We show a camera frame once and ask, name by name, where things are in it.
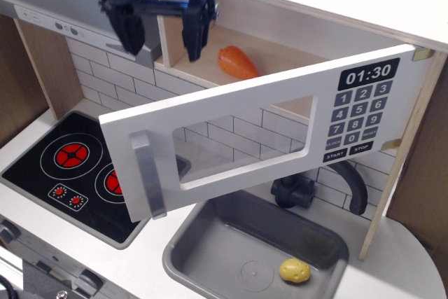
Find grey toy range hood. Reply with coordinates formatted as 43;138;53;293
1;0;162;68

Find yellow toy potato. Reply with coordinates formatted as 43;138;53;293
279;258;311;284

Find white toy microwave door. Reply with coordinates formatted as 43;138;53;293
99;44;422;221

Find dark grey toy faucet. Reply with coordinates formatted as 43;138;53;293
270;160;368;216

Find grey toy sink basin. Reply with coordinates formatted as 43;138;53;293
162;191;349;298

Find wooden toy microwave cabinet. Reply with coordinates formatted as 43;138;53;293
148;0;448;263

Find grey toy oven front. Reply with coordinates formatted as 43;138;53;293
1;217;134;298

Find black toy stovetop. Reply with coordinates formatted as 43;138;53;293
1;111;145;249

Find orange toy carrot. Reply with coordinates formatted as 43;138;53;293
218;46;260;80

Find black cable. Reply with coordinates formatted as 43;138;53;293
0;274;18;299

